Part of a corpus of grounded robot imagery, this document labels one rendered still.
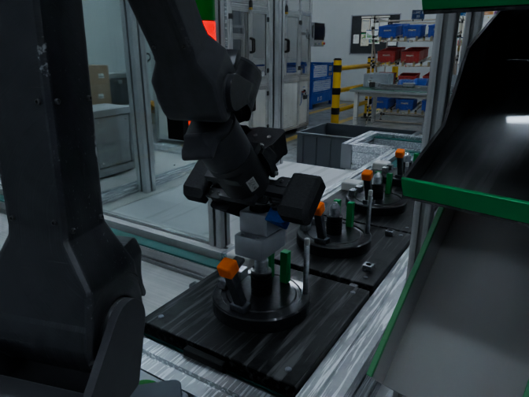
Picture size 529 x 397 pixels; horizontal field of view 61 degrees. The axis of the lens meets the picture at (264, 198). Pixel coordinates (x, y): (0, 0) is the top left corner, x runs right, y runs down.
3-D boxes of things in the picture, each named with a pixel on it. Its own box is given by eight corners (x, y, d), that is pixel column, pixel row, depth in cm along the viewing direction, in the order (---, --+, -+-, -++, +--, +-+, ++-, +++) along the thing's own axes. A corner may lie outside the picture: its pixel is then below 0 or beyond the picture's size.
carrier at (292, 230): (372, 297, 70) (379, 223, 66) (245, 261, 82) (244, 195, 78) (412, 243, 89) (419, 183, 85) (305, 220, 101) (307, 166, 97)
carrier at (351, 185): (413, 243, 90) (420, 183, 86) (305, 219, 102) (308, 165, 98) (438, 207, 109) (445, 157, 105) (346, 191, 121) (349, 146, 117)
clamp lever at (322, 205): (325, 242, 79) (319, 209, 74) (314, 239, 80) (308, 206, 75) (333, 228, 81) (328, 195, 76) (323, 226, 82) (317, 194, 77)
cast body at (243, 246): (261, 262, 58) (261, 212, 56) (234, 254, 60) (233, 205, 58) (292, 240, 65) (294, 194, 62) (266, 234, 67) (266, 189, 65)
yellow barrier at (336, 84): (337, 131, 743) (341, 58, 706) (326, 129, 753) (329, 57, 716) (397, 108, 1015) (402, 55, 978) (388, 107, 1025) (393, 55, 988)
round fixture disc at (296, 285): (279, 346, 55) (279, 332, 55) (192, 313, 62) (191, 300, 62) (326, 295, 66) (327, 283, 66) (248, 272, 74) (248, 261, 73)
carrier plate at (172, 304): (294, 401, 49) (295, 385, 49) (141, 332, 61) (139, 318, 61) (368, 302, 69) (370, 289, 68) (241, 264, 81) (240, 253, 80)
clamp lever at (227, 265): (242, 310, 58) (228, 271, 54) (230, 306, 59) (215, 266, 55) (256, 290, 60) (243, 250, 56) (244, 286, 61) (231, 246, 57)
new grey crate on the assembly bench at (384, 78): (384, 88, 572) (386, 74, 567) (362, 87, 587) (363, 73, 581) (392, 86, 605) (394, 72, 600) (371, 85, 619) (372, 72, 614)
